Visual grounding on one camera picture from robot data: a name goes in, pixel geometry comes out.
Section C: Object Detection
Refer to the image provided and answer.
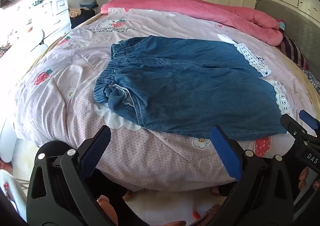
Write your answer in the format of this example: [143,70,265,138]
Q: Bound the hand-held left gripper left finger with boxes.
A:
[26,125,118,226]

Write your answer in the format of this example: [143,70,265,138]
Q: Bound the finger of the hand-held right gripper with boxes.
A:
[299,110,320,139]
[280,114,313,142]

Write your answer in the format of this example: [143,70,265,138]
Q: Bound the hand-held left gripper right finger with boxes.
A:
[210,125,294,226]

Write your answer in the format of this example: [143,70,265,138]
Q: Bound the blue denim pants lace trim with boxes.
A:
[93,36,288,141]

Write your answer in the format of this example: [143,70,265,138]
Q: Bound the person's right hand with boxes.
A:
[298,168,313,190]

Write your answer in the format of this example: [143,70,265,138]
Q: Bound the person's left hand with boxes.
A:
[97,195,118,225]

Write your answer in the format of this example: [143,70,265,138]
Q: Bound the pink strawberry printed blanket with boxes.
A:
[14,7,316,191]

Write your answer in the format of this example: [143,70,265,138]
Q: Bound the dark patterned pillow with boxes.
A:
[302,68,320,92]

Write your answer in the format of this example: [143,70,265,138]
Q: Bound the pink perforated slipper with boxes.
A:
[200,203,225,226]

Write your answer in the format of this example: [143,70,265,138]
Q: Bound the striped pillow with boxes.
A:
[276,35,310,71]

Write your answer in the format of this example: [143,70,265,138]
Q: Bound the white cloud-shaped board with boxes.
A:
[0,28,46,54]
[0,116,18,164]

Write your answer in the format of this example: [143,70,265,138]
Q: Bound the white printed bag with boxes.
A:
[0,168,28,216]

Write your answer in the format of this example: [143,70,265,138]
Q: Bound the grey padded headboard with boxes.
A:
[254,0,320,71]

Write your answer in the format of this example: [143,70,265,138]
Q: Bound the dark stool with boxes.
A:
[70,8,100,29]

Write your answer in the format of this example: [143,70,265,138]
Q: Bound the stack of folded clothes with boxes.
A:
[79,0,99,10]

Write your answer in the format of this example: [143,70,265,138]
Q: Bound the pink quilt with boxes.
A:
[100,0,284,47]

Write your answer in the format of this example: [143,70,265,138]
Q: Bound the white chest of drawers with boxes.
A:
[30,0,75,46]

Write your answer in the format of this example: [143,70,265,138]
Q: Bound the wooden bed frame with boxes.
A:
[27,13,102,71]

